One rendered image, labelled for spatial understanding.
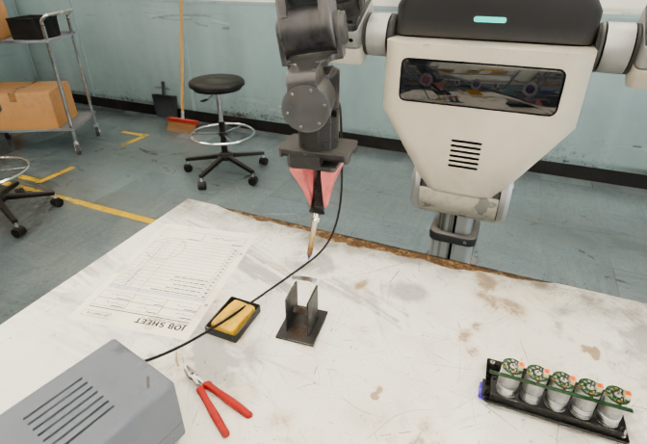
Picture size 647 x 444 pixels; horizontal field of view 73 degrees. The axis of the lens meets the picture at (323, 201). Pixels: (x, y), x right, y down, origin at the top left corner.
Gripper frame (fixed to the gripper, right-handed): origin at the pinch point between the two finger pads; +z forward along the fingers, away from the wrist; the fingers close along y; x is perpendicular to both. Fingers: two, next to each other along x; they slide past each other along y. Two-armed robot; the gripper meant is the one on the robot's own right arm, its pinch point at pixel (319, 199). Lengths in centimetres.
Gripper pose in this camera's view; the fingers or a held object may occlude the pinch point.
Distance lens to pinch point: 67.0
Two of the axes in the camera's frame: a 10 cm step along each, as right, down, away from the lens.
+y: 9.6, 1.4, -2.5
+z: 0.0, 8.8, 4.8
